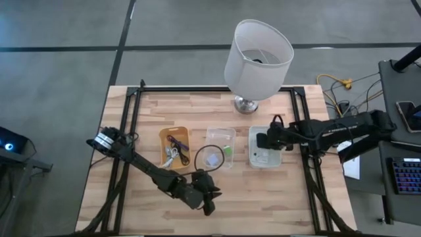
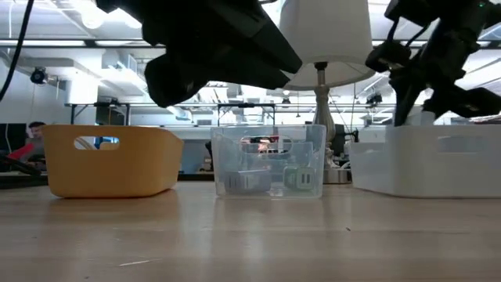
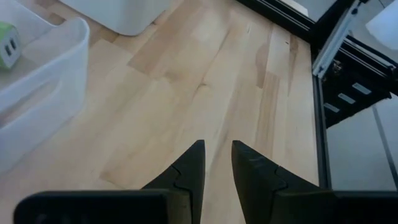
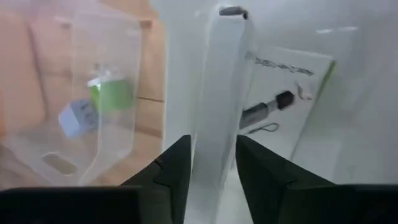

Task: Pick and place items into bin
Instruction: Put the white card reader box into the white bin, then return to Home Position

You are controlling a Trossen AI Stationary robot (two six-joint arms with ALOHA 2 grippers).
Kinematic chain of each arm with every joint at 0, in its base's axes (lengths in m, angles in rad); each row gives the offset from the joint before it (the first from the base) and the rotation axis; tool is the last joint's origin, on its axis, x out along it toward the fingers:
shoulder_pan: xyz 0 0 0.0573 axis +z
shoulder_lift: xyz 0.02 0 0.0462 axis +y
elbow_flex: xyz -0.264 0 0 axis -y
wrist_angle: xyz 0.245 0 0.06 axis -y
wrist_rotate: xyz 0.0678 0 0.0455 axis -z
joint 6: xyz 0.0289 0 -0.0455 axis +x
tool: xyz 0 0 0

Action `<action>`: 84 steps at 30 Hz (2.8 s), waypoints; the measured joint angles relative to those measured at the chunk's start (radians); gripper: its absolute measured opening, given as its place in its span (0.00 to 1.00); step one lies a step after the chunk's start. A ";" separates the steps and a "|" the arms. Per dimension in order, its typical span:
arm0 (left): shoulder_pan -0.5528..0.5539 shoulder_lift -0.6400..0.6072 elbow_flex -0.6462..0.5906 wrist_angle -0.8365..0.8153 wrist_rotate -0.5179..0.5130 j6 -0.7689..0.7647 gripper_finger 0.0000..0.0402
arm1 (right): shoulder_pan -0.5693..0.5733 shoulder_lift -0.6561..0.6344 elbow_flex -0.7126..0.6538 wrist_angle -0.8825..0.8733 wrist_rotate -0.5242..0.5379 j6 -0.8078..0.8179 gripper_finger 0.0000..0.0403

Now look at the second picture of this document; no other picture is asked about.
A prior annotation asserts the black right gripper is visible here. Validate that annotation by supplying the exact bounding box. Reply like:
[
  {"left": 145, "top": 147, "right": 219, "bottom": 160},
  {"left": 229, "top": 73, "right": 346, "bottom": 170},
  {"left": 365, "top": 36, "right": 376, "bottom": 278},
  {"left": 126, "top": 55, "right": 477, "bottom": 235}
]
[{"left": 365, "top": 15, "right": 501, "bottom": 127}]

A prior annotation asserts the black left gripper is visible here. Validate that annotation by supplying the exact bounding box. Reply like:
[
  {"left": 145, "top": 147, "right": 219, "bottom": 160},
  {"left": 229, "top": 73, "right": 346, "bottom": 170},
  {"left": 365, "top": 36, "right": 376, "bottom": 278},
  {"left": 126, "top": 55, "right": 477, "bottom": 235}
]
[{"left": 96, "top": 0, "right": 304, "bottom": 109}]

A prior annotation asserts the white plastic bin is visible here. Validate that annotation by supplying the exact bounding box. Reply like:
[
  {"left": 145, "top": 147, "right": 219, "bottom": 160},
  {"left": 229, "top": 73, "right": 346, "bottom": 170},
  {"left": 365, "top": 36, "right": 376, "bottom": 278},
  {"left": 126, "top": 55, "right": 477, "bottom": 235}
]
[{"left": 349, "top": 125, "right": 501, "bottom": 199}]

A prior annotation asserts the clear plastic bin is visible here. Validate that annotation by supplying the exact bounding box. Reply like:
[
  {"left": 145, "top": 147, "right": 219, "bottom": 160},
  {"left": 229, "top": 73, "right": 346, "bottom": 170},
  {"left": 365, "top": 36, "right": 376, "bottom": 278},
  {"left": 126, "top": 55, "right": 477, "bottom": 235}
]
[{"left": 210, "top": 124, "right": 327, "bottom": 199}]

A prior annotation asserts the orange plastic bin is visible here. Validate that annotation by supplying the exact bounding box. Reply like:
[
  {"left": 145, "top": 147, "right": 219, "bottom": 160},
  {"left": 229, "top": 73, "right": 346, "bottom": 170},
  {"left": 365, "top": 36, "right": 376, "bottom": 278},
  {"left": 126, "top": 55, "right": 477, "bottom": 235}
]
[{"left": 41, "top": 124, "right": 184, "bottom": 199}]

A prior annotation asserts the white background cylinder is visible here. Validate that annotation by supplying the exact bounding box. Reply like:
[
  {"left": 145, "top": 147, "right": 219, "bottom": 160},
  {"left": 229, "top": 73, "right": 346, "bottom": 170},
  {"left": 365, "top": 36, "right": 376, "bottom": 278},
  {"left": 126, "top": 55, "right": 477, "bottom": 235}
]
[{"left": 409, "top": 107, "right": 436, "bottom": 127}]

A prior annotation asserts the black background table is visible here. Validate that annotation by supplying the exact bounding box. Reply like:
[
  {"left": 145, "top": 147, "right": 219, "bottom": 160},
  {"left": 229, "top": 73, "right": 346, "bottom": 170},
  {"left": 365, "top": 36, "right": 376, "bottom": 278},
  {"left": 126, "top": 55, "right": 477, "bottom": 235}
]
[
  {"left": 217, "top": 103, "right": 277, "bottom": 126},
  {"left": 64, "top": 102, "right": 131, "bottom": 126}
]

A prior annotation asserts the white shade table lamp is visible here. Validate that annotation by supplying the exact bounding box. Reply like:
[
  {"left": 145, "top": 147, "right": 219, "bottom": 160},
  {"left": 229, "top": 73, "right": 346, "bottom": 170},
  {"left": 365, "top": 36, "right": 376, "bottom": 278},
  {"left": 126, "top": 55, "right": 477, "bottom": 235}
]
[{"left": 278, "top": 0, "right": 376, "bottom": 185}]

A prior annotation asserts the grey equipment box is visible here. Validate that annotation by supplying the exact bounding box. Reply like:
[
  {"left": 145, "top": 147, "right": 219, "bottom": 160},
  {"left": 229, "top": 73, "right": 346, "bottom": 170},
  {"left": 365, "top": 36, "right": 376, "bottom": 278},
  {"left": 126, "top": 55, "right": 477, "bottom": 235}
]
[{"left": 96, "top": 95, "right": 127, "bottom": 126}]

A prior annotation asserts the black ceiling spotlight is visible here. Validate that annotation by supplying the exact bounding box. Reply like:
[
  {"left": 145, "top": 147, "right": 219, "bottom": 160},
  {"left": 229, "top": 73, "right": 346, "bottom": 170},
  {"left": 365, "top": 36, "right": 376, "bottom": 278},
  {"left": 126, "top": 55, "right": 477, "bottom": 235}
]
[{"left": 30, "top": 66, "right": 49, "bottom": 85}]

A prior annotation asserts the person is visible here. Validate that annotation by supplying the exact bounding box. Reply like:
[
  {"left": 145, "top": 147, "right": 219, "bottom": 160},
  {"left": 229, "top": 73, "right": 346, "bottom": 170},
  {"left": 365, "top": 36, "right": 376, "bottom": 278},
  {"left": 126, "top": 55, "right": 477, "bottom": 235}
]
[{"left": 17, "top": 121, "right": 47, "bottom": 165}]

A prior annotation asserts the red object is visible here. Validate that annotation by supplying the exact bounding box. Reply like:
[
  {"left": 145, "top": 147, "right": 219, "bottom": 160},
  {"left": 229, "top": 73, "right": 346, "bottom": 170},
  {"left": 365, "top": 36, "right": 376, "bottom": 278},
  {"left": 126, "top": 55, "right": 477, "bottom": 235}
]
[{"left": 6, "top": 143, "right": 35, "bottom": 161}]

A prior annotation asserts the black computer monitor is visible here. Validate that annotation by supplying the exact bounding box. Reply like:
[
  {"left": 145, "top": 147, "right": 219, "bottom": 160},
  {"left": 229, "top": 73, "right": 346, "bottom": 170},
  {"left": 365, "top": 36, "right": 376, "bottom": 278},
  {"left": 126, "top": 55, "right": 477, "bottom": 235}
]
[{"left": 0, "top": 123, "right": 27, "bottom": 152}]

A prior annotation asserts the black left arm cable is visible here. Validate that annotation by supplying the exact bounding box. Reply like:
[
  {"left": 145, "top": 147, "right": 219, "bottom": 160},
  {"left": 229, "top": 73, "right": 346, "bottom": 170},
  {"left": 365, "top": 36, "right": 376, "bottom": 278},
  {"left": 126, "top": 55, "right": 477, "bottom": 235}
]
[{"left": 0, "top": 0, "right": 35, "bottom": 103}]

